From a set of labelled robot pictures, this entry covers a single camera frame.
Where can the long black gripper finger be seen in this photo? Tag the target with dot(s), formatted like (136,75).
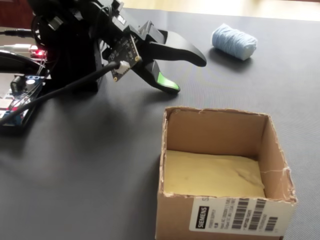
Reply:
(177,51)

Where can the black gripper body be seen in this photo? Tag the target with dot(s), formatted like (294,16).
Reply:
(146,35)

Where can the green-taped black gripper finger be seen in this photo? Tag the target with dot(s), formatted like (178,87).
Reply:
(156,77)

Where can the light blue yarn block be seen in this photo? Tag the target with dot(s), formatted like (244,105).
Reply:
(233,41)

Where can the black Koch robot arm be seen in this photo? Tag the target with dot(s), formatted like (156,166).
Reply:
(70,50)

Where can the open cardboard box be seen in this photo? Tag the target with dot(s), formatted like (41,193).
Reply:
(225,130)

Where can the black table mat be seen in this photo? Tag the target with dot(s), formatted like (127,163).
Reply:
(100,162)

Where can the motor driver circuit board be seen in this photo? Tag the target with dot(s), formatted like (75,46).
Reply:
(37,53)

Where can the yellow foam pad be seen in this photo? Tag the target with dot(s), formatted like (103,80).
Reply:
(212,175)

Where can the black power plug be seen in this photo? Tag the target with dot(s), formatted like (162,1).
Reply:
(17,33)

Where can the blue controller circuit board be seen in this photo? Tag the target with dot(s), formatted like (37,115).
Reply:
(15,100)

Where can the bare camera circuit board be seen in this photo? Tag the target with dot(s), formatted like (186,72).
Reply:
(125,55)

